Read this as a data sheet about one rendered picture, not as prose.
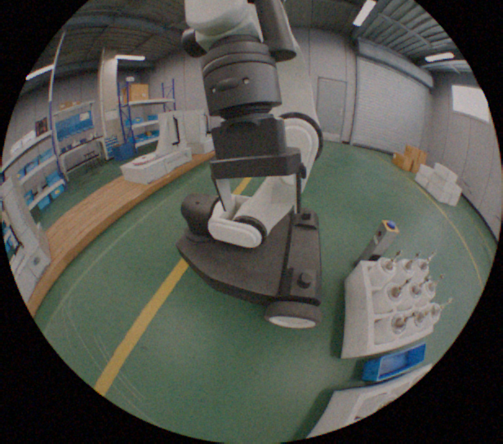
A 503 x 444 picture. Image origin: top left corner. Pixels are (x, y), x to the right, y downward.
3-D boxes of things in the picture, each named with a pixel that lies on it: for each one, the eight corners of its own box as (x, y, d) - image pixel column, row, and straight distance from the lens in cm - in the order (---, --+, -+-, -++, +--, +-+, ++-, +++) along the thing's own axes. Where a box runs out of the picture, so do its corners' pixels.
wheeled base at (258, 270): (171, 277, 81) (138, 228, 58) (217, 215, 104) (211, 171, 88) (307, 321, 69) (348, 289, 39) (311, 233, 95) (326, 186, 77)
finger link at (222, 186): (234, 203, 25) (226, 168, 23) (226, 214, 23) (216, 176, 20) (225, 203, 26) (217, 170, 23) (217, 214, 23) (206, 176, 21)
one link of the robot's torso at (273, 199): (222, 241, 58) (272, 107, 33) (240, 210, 71) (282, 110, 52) (258, 258, 59) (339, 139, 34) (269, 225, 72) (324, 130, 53)
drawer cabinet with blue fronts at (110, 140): (104, 160, 558) (98, 139, 554) (115, 155, 573) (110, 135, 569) (109, 160, 502) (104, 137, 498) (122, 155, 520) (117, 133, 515)
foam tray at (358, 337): (340, 358, 75) (367, 353, 60) (344, 280, 86) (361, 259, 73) (406, 344, 100) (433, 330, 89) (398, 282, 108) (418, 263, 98)
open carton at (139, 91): (121, 106, 519) (120, 90, 529) (140, 104, 558) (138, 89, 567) (131, 100, 470) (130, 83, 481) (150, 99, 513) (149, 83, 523)
